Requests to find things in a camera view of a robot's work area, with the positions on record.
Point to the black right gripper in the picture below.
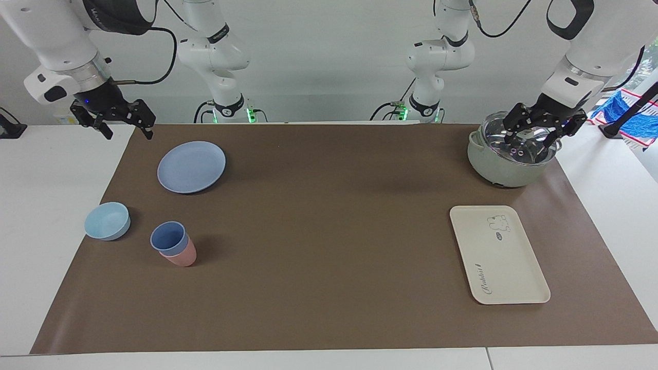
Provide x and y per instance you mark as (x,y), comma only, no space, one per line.
(103,100)

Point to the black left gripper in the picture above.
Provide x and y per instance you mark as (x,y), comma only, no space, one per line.
(550,113)

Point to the blue plastic cup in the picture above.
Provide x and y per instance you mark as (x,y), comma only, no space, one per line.
(168,239)

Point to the pink plastic cup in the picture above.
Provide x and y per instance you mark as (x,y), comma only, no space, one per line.
(185,257)

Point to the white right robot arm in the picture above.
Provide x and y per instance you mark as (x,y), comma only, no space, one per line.
(51,41)

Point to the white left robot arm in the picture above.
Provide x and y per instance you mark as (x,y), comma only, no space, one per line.
(601,46)

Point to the cream rabbit print tray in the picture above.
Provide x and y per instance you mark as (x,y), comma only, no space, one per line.
(501,262)

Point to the glass pot lid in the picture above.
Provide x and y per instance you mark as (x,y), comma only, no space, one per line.
(524,150)

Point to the white box yellow label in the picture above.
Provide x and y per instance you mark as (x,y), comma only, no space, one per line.
(61,119)

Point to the pale green cooking pot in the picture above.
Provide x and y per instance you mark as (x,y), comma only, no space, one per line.
(493,169)

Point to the black stand pole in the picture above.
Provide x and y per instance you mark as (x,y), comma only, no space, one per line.
(611,131)

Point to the blue cloth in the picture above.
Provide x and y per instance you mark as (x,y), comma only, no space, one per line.
(617,110)

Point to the blue round plate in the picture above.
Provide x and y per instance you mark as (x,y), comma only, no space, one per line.
(191,167)

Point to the light blue bowl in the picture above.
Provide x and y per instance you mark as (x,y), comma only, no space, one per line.
(107,222)

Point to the brown table mat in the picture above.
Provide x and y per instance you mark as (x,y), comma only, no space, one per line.
(329,257)

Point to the black clamp mount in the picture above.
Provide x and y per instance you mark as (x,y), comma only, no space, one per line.
(10,131)

